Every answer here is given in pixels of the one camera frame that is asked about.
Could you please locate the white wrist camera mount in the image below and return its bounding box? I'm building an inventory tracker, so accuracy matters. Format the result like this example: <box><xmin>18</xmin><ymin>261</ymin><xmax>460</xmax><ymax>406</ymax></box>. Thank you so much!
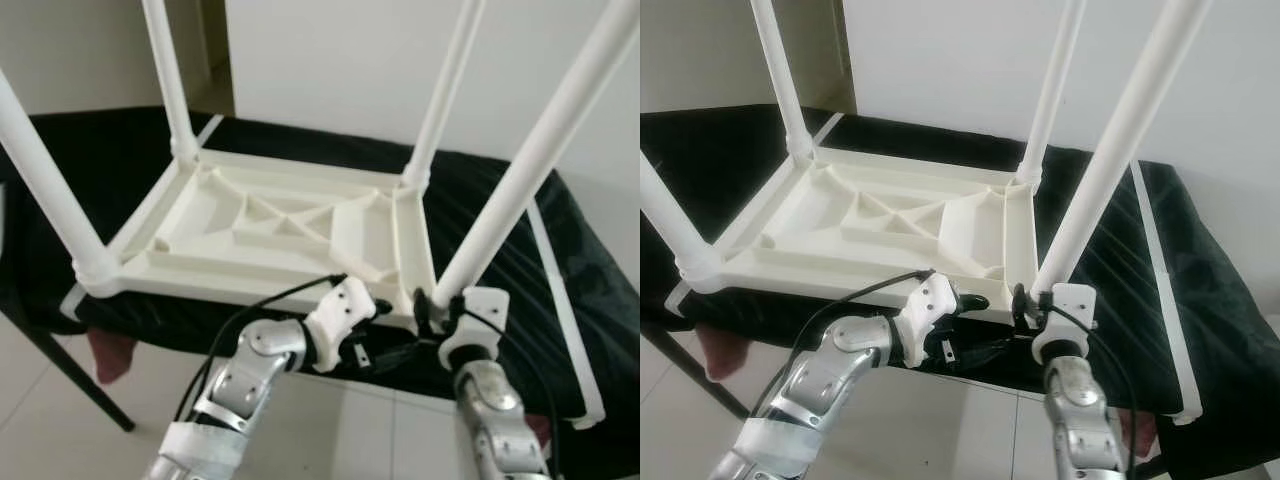
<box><xmin>436</xmin><ymin>286</ymin><xmax>512</xmax><ymax>371</ymax></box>
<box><xmin>301</xmin><ymin>277</ymin><xmax>379</xmax><ymax>376</ymax></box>
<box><xmin>1028</xmin><ymin>282</ymin><xmax>1100</xmax><ymax>365</ymax></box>
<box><xmin>891</xmin><ymin>271</ymin><xmax>962</xmax><ymax>371</ymax></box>

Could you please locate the white plastic table top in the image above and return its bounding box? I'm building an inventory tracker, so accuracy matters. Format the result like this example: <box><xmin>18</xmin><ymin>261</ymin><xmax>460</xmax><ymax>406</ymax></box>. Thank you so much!
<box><xmin>704</xmin><ymin>144</ymin><xmax>1043</xmax><ymax>321</ymax></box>
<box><xmin>73</xmin><ymin>147</ymin><xmax>443</xmax><ymax>325</ymax></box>

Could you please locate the black table cloth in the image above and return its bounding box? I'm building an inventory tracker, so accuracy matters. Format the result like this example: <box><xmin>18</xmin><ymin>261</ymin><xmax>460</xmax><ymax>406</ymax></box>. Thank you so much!
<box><xmin>640</xmin><ymin>104</ymin><xmax>1280</xmax><ymax>478</ymax></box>
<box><xmin>0</xmin><ymin>105</ymin><xmax>641</xmax><ymax>480</ymax></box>

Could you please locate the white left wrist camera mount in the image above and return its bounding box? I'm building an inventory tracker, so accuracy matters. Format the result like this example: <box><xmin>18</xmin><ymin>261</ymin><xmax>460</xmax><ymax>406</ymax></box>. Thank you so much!
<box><xmin>891</xmin><ymin>271</ymin><xmax>962</xmax><ymax>371</ymax></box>
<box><xmin>301</xmin><ymin>277</ymin><xmax>379</xmax><ymax>376</ymax></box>

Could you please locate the white plastic table leg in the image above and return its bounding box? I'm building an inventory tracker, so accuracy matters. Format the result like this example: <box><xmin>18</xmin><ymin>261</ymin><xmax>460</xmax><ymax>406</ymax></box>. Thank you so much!
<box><xmin>401</xmin><ymin>0</ymin><xmax>489</xmax><ymax>192</ymax></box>
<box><xmin>431</xmin><ymin>0</ymin><xmax>641</xmax><ymax>313</ymax></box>
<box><xmin>141</xmin><ymin>0</ymin><xmax>202</xmax><ymax>164</ymax></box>
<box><xmin>1029</xmin><ymin>0</ymin><xmax>1214</xmax><ymax>303</ymax></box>
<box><xmin>749</xmin><ymin>0</ymin><xmax>817</xmax><ymax>162</ymax></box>
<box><xmin>0</xmin><ymin>68</ymin><xmax>123</xmax><ymax>300</ymax></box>
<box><xmin>640</xmin><ymin>148</ymin><xmax>728</xmax><ymax>296</ymax></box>
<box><xmin>1014</xmin><ymin>0</ymin><xmax>1090</xmax><ymax>187</ymax></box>

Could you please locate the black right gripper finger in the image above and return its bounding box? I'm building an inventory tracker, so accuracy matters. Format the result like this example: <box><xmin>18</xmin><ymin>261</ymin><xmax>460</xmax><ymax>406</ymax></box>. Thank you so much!
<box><xmin>1009</xmin><ymin>282</ymin><xmax>1037</xmax><ymax>331</ymax></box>
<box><xmin>411</xmin><ymin>287</ymin><xmax>442</xmax><ymax>338</ymax></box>

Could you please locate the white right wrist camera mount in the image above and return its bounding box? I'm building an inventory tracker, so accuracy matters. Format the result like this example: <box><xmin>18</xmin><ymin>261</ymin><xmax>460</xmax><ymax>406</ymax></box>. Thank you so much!
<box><xmin>436</xmin><ymin>286</ymin><xmax>512</xmax><ymax>371</ymax></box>
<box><xmin>1028</xmin><ymin>282</ymin><xmax>1100</xmax><ymax>365</ymax></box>

